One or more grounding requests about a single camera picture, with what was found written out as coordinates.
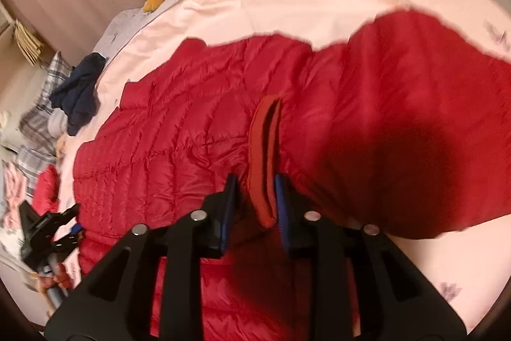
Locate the navy blue garment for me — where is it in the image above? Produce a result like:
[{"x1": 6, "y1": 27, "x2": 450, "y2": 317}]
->
[{"x1": 50, "y1": 52, "x2": 108, "y2": 136}]

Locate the red down jacket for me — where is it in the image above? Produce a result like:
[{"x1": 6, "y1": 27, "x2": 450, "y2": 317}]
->
[{"x1": 72, "y1": 10, "x2": 511, "y2": 341}]

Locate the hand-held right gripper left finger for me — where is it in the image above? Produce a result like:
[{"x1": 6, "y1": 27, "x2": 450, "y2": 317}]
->
[{"x1": 45, "y1": 174, "x2": 240, "y2": 341}]

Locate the grey plaid pillow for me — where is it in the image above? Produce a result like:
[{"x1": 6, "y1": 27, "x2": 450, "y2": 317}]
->
[{"x1": 20, "y1": 51, "x2": 74, "y2": 154}]

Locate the brown paper bags bundle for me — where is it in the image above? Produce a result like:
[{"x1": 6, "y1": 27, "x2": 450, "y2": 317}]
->
[{"x1": 14, "y1": 19, "x2": 44, "y2": 66}]

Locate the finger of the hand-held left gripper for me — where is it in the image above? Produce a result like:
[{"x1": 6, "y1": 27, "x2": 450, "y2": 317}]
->
[
  {"x1": 51, "y1": 223, "x2": 84, "y2": 253},
  {"x1": 47, "y1": 204, "x2": 81, "y2": 230}
]

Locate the pinkish red puffer jacket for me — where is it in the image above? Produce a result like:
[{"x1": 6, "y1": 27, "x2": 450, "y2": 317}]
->
[{"x1": 32, "y1": 164, "x2": 60, "y2": 211}]

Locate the grey bed sheet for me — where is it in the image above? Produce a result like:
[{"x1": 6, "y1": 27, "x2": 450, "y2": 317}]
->
[{"x1": 94, "y1": 0, "x2": 224, "y2": 64}]

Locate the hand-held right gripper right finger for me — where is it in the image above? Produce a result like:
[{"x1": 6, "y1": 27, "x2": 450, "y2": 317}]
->
[{"x1": 275, "y1": 173, "x2": 468, "y2": 341}]

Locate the pink printed quilt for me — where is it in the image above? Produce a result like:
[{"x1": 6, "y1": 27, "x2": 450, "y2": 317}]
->
[{"x1": 56, "y1": 0, "x2": 511, "y2": 334}]

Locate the light grey garment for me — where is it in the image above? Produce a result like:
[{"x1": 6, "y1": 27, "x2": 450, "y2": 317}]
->
[{"x1": 47, "y1": 108, "x2": 69, "y2": 135}]

